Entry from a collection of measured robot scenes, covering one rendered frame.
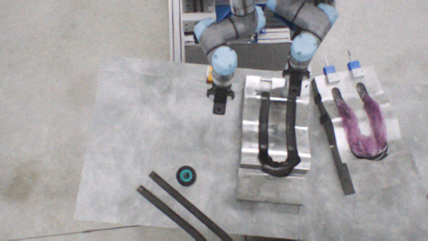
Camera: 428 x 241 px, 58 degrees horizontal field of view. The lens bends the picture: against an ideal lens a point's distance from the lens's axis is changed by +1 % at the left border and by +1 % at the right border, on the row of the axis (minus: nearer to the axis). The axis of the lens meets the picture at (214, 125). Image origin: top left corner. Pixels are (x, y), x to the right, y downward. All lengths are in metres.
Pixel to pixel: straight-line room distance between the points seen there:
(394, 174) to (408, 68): 1.39
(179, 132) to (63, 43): 1.41
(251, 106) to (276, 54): 0.91
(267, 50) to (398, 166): 1.14
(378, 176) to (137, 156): 0.94
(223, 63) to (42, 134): 1.68
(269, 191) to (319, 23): 0.65
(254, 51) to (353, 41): 0.76
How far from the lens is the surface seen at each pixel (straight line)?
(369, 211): 1.68
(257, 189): 1.51
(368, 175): 1.57
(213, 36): 1.20
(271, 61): 2.38
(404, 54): 2.93
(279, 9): 1.29
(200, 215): 1.45
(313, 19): 1.27
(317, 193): 1.62
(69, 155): 2.52
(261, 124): 1.54
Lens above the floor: 2.34
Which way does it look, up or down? 75 degrees down
